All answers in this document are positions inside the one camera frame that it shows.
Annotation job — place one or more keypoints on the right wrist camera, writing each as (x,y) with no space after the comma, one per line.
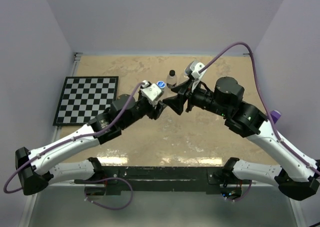
(193,72)

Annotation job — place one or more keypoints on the blue bottle cap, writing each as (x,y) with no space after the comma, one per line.
(161,84)

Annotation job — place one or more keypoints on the purple object table edge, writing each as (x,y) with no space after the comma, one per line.
(274,116)

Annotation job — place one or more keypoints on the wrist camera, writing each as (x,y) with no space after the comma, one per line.
(193,72)
(150,91)

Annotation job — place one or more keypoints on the small clear plastic bottle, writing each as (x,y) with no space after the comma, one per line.
(171,81)

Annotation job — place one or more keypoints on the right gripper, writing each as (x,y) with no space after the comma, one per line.
(176,102)

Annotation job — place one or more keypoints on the black bottle cap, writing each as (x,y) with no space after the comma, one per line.
(172,73)

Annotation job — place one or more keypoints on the black white checkerboard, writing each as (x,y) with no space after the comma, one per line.
(89,97)

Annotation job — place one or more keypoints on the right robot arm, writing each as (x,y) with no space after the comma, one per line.
(295,174)

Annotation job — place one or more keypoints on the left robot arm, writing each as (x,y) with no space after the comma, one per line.
(38,168)

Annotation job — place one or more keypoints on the aluminium rail left edge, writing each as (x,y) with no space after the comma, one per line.
(64,98)

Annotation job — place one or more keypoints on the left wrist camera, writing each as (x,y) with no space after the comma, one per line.
(150,91)

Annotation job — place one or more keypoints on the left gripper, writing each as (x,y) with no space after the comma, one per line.
(155,112)

